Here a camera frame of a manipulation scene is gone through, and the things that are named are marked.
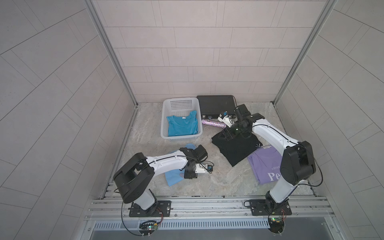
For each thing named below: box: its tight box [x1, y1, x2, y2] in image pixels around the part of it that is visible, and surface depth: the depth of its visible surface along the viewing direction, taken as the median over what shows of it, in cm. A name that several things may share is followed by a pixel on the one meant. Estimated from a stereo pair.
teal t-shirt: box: [166, 110, 199, 137], surface depth 100 cm
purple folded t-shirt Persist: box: [247, 145, 283, 185], surface depth 86 cm
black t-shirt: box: [211, 132, 263, 167], surface depth 90 cm
